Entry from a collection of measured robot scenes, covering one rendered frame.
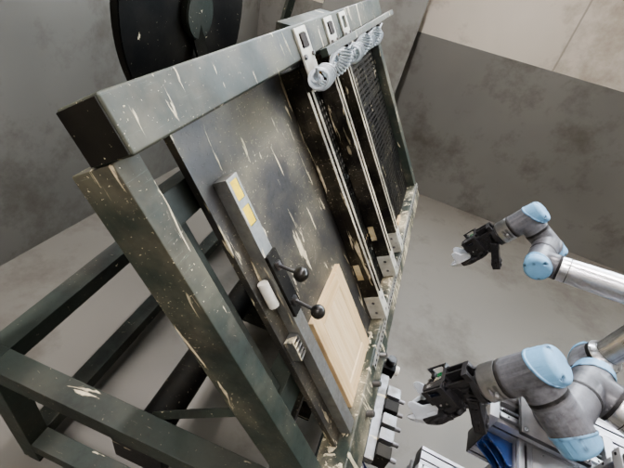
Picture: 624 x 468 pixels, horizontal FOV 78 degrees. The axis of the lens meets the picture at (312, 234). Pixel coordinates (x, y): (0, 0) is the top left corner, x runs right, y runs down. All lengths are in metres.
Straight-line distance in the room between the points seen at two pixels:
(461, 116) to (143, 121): 3.93
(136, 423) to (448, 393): 1.05
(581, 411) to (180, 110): 0.88
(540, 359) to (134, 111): 0.79
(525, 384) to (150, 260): 0.71
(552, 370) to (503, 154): 3.82
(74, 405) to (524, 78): 4.10
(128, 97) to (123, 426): 1.14
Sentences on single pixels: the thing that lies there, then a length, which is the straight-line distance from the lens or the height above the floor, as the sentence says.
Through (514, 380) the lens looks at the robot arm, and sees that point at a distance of 0.84.
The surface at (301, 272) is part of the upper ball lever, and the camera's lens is 0.92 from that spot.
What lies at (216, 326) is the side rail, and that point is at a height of 1.53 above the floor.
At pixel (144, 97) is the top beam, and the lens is 0.72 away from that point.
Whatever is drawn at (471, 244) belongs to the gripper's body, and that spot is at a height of 1.44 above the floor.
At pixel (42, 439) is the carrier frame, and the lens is 2.31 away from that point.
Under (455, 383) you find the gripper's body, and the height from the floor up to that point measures 1.52.
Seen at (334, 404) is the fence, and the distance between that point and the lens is 1.34.
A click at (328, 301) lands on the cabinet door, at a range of 1.34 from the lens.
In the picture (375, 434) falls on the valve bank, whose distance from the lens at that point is 1.68.
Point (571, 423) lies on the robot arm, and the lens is 0.86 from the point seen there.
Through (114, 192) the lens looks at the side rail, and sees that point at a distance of 0.73.
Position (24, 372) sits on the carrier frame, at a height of 0.79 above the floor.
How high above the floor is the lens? 2.18
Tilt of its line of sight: 38 degrees down
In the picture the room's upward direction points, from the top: 14 degrees clockwise
